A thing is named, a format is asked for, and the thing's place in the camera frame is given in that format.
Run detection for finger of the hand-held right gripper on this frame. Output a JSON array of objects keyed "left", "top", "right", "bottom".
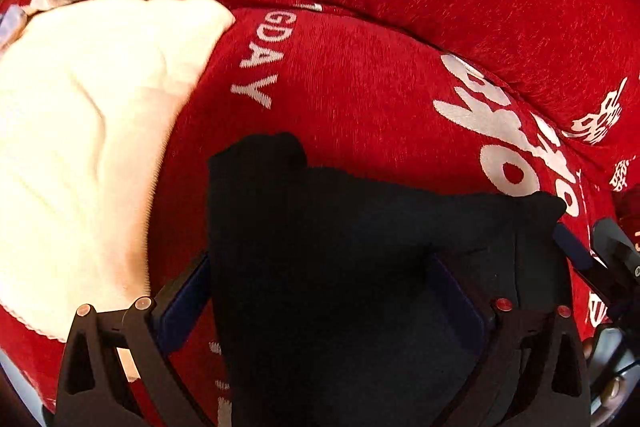
[
  {"left": 552, "top": 223, "right": 632, "bottom": 308},
  {"left": 591, "top": 217, "right": 640, "bottom": 290}
]

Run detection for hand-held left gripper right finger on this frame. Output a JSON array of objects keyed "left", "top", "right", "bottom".
[{"left": 429, "top": 254, "right": 592, "bottom": 427}]

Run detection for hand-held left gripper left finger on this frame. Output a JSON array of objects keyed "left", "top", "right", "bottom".
[{"left": 54, "top": 251, "right": 212, "bottom": 427}]

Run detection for black pants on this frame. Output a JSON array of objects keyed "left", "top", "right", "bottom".
[{"left": 206, "top": 132, "right": 572, "bottom": 427}]

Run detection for cream white cloth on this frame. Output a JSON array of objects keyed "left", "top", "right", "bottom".
[{"left": 0, "top": 0, "right": 237, "bottom": 383}]

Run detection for red printed sofa seat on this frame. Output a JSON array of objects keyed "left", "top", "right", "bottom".
[{"left": 0, "top": 6, "right": 640, "bottom": 427}]

